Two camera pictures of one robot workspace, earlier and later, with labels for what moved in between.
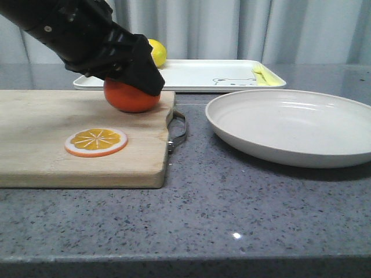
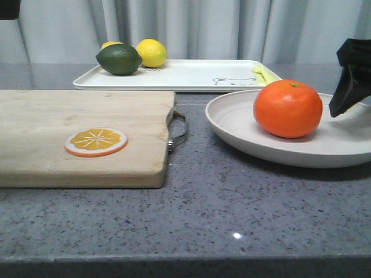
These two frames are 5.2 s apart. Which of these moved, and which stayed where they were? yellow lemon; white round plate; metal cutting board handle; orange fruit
Moved: orange fruit
Stayed: white round plate; yellow lemon; metal cutting board handle
